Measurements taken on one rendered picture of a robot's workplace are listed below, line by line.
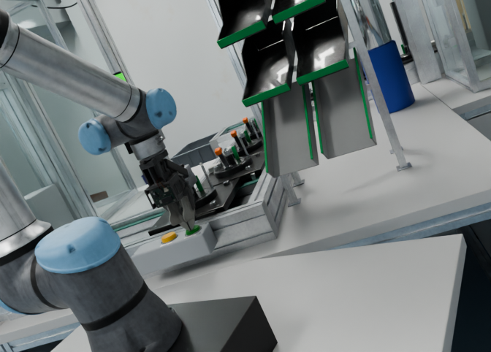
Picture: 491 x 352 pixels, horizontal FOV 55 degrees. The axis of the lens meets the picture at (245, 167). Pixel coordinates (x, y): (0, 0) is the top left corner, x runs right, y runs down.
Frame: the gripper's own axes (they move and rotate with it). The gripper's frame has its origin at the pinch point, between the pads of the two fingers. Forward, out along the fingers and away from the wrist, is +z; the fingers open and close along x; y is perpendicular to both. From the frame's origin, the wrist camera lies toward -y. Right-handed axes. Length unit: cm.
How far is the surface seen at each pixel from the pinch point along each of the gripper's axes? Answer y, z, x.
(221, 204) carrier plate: -11.1, 1.1, 5.7
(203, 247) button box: 3.5, 5.6, 2.3
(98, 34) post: -35, -56, -17
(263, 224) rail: -3.5, 7.3, 16.7
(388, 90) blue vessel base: -94, 2, 60
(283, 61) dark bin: -26, -27, 34
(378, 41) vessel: -95, -17, 63
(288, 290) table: 22.9, 12.2, 24.2
